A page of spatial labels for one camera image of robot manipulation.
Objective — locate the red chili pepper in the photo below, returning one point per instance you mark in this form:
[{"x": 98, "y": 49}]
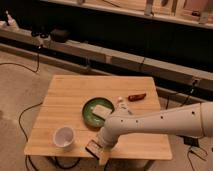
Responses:
[{"x": 136, "y": 97}]

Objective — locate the green round plate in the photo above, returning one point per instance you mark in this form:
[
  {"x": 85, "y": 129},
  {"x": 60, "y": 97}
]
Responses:
[{"x": 89, "y": 118}]

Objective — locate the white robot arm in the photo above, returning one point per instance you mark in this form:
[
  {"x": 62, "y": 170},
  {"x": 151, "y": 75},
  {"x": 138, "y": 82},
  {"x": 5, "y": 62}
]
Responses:
[{"x": 194, "y": 120}]

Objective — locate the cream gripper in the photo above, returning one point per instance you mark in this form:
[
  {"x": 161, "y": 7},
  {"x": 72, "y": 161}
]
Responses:
[{"x": 105, "y": 155}]

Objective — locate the wooden table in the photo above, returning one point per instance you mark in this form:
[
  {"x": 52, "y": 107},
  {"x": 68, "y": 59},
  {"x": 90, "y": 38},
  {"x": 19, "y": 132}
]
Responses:
[{"x": 69, "y": 100}]

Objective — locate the black power adapter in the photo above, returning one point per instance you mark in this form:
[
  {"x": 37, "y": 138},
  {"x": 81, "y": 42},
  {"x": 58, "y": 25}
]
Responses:
[{"x": 191, "y": 141}]

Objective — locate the beige sponge block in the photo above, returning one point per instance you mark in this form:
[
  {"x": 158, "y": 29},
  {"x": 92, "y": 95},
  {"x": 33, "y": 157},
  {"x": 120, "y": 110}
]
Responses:
[{"x": 101, "y": 111}]

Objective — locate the white spray bottle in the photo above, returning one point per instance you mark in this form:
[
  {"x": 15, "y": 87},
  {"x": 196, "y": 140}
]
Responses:
[{"x": 12, "y": 22}]

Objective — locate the black device on ledge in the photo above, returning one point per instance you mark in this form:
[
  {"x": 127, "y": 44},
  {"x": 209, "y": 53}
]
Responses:
[{"x": 59, "y": 35}]

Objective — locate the small white bottle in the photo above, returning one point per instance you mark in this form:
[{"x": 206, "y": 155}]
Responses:
[{"x": 122, "y": 105}]

